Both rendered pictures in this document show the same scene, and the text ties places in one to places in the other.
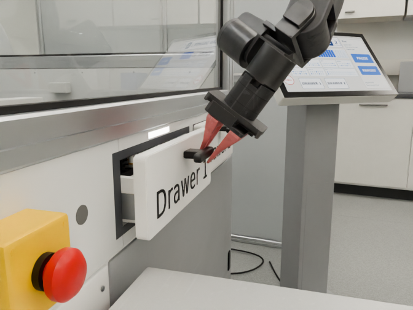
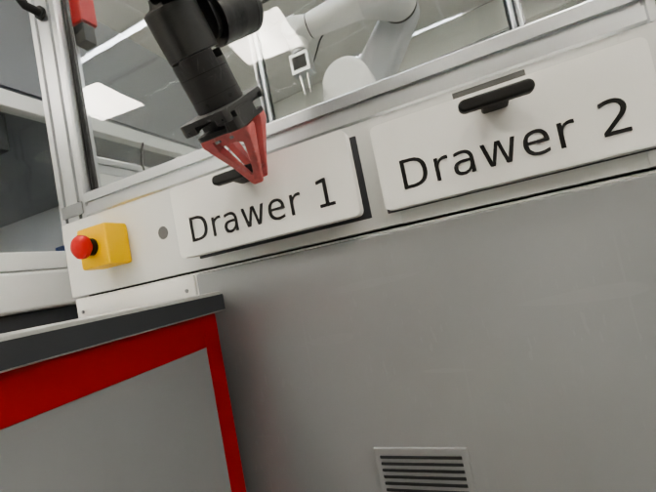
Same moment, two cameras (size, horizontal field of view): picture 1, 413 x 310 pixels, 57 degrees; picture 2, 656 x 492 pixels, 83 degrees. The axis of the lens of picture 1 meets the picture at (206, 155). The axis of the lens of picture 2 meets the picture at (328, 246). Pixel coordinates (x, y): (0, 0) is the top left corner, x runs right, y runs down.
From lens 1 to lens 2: 0.90 m
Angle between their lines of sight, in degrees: 96
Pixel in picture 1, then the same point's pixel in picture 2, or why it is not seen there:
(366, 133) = not seen: outside the picture
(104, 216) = not seen: hidden behind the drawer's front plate
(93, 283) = (177, 282)
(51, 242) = (94, 234)
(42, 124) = (129, 181)
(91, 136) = (164, 182)
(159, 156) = (189, 186)
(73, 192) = (155, 218)
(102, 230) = not seen: hidden behind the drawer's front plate
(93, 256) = (176, 263)
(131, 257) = (224, 280)
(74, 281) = (74, 249)
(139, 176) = (175, 204)
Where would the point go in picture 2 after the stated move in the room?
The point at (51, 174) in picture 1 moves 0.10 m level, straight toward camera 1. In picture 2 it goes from (139, 207) to (74, 215)
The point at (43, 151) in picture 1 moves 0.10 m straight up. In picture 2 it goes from (131, 194) to (122, 140)
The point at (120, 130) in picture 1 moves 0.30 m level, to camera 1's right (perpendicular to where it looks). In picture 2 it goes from (193, 172) to (23, 85)
